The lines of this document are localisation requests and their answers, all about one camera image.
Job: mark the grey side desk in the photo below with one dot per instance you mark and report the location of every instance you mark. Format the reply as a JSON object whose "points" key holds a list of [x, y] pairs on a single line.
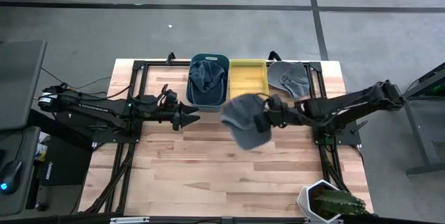
{"points": [[17, 206]]}

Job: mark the yellow plastic bin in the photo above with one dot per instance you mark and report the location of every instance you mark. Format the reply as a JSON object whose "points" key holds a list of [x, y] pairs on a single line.
{"points": [[247, 78]]}

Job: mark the blue plastic bin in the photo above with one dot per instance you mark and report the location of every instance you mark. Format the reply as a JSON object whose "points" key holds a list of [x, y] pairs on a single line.
{"points": [[208, 108]]}

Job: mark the dark grey flat panel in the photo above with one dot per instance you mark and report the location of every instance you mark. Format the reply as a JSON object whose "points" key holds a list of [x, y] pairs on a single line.
{"points": [[21, 81]]}

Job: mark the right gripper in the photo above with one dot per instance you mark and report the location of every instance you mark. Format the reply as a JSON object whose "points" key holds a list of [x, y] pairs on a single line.
{"points": [[281, 112]]}

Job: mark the green cactus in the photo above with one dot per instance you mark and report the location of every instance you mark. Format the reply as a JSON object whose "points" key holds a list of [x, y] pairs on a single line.
{"points": [[340, 201]]}

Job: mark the silver aluminium bracket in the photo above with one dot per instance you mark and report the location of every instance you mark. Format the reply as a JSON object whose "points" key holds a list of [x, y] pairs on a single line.
{"points": [[128, 220]]}

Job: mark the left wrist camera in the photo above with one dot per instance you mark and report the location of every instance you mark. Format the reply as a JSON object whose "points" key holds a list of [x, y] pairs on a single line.
{"points": [[170, 97]]}

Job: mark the grey denim cap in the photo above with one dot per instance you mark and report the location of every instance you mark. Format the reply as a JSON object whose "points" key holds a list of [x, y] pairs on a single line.
{"points": [[240, 119], [288, 78]]}

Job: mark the white faceted plant pot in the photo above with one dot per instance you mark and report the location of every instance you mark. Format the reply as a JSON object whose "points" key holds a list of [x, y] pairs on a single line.
{"points": [[303, 199]]}

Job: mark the small black knob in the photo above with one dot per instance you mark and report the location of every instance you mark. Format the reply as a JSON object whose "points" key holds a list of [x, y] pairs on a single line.
{"points": [[41, 206]]}

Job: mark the small white yellow box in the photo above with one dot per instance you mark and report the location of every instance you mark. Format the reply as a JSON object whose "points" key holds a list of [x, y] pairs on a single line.
{"points": [[42, 147]]}

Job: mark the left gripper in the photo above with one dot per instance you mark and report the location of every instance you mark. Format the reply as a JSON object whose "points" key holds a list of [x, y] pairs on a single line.
{"points": [[167, 114]]}

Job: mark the black metal stand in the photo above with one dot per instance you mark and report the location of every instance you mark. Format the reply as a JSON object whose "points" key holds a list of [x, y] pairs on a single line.
{"points": [[417, 130]]}

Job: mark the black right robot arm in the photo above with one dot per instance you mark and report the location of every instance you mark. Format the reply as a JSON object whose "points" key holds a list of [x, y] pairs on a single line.
{"points": [[347, 104]]}

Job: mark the black Trossen controller box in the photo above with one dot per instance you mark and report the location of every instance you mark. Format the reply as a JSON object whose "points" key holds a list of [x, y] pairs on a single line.
{"points": [[66, 165]]}

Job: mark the black aluminium frame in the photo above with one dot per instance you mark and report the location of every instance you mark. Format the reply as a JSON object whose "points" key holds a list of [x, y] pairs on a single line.
{"points": [[163, 63]]}

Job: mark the black computer mouse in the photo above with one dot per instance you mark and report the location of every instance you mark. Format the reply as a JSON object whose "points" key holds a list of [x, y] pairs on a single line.
{"points": [[10, 177]]}

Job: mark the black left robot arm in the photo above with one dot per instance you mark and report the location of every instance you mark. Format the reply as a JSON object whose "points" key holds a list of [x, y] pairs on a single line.
{"points": [[97, 109]]}

